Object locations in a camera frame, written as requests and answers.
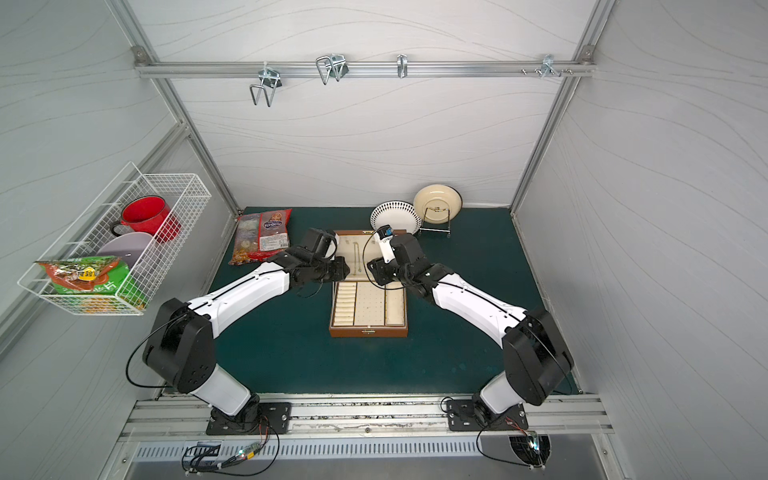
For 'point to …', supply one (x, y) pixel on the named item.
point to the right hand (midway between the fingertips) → (374, 260)
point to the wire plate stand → (448, 231)
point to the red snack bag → (260, 236)
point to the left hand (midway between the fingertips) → (349, 270)
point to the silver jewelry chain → (356, 245)
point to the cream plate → (437, 203)
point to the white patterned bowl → (399, 215)
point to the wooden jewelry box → (360, 308)
